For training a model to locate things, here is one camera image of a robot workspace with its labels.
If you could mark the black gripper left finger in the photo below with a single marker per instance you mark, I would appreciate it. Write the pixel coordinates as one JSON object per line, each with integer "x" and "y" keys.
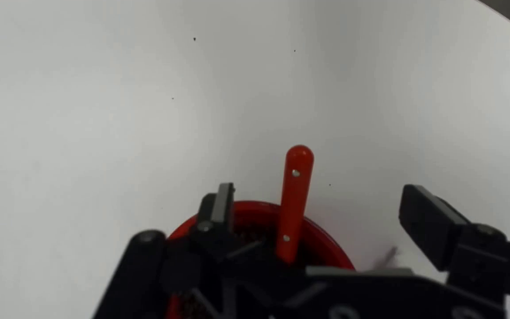
{"x": 224, "y": 213}

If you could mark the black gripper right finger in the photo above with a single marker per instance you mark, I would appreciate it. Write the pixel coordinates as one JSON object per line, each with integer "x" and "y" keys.
{"x": 433, "y": 222}

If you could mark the red bowl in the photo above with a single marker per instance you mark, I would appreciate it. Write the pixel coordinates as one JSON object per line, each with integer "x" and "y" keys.
{"x": 328, "y": 241}

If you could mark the dark brown beans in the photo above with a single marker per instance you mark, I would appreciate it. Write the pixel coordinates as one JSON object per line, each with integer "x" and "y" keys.
{"x": 314, "y": 252}

